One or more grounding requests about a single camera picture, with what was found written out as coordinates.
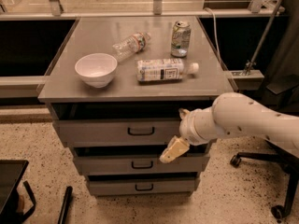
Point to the grey bottom drawer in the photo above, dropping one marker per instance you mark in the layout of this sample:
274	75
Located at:
138	187

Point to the black side table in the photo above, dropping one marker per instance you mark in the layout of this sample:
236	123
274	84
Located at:
11	172

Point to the green soda can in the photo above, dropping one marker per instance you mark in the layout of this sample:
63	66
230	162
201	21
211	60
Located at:
180	40

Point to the grey top drawer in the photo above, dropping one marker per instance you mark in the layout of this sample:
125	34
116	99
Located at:
116	132

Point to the black bar on floor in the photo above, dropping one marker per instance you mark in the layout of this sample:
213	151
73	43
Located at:
65	205

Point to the clear crushed water bottle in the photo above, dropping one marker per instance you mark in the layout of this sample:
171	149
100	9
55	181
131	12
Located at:
131	45

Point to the grey drawer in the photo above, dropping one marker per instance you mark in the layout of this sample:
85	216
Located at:
128	165
116	132
138	187

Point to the grey drawer cabinet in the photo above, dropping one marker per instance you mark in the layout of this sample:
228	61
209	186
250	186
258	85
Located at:
69	98

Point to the white labelled drink bottle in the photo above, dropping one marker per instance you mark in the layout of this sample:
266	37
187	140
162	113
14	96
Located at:
164	69

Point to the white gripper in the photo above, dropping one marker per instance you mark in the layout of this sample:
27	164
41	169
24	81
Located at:
188	131

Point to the grey middle drawer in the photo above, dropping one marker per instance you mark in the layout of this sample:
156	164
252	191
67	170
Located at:
128	165

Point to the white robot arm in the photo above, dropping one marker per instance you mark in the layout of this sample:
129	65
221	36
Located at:
233	115

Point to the white bowl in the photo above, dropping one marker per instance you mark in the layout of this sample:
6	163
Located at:
97	69

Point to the metal clamp stand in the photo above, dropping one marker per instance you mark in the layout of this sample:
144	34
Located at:
241	77

